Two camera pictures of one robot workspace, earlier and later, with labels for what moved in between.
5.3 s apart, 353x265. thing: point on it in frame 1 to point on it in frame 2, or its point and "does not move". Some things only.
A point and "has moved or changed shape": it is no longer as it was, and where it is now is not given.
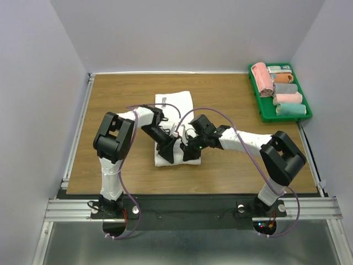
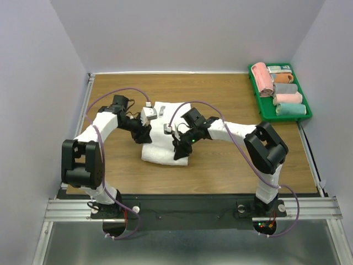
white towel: [178, 109] has moved or changed shape
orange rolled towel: [286, 78] does not move
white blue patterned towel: [279, 69] does not move
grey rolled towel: [284, 88] does not move
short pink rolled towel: [297, 97] does not move
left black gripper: [165, 148] to [142, 136]
